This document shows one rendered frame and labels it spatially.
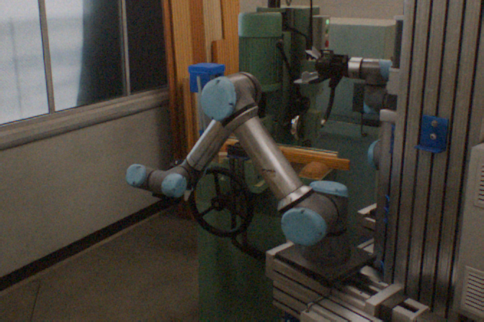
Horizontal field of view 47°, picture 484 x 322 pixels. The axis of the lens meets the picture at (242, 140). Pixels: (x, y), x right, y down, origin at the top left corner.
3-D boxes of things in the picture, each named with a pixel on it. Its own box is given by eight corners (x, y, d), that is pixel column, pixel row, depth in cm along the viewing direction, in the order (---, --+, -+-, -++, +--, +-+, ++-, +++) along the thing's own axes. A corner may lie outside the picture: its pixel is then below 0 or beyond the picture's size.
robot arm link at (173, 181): (194, 168, 183) (167, 163, 189) (173, 179, 174) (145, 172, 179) (194, 191, 186) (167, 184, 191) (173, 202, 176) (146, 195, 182)
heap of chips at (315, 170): (297, 175, 217) (297, 166, 216) (310, 165, 229) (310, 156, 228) (318, 179, 213) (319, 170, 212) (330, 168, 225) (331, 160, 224)
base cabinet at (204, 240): (197, 341, 262) (194, 201, 242) (253, 284, 311) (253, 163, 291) (286, 372, 242) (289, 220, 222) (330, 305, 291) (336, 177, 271)
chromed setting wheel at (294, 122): (289, 142, 240) (289, 114, 237) (299, 135, 251) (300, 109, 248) (295, 143, 239) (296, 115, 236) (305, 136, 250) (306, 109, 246)
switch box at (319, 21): (308, 52, 248) (310, 16, 243) (316, 50, 256) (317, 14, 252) (321, 53, 245) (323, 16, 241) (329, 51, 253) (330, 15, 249)
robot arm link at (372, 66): (389, 86, 192) (390, 60, 190) (358, 83, 197) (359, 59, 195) (394, 82, 199) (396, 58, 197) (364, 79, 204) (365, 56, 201)
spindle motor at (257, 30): (230, 90, 229) (230, 13, 221) (250, 83, 244) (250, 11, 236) (269, 94, 222) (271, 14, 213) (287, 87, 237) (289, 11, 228)
